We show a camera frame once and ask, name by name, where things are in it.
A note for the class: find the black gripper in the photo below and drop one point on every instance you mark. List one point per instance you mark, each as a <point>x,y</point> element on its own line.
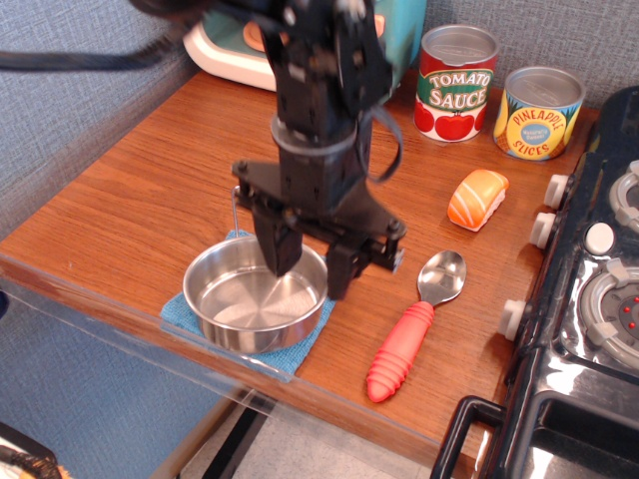
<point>322,193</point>

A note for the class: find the stainless steel pot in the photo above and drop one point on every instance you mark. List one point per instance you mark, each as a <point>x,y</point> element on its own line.
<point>242,306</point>

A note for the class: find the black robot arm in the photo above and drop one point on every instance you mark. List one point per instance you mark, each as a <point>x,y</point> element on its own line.
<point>331,77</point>

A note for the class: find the blue towel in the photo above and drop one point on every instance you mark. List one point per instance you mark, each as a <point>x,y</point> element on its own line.
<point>177,313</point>

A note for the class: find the toy salmon sushi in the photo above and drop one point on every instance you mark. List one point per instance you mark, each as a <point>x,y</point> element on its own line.
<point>476,199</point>

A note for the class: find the teal toy microwave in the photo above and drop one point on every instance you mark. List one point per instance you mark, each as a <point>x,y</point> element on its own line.
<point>232,49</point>

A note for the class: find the tomato sauce can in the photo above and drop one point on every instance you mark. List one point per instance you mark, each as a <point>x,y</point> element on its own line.
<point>456,70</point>

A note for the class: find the clear acrylic barrier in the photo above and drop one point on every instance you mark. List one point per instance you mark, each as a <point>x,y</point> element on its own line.
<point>245,372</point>

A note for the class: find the pineapple slices can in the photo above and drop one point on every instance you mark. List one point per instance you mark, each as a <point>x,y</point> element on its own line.
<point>538,111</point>

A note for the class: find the black toy stove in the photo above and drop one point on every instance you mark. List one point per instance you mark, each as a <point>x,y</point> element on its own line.
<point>571,407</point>

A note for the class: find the spoon with red handle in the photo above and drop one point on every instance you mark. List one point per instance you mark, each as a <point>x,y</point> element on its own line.
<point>440,280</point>

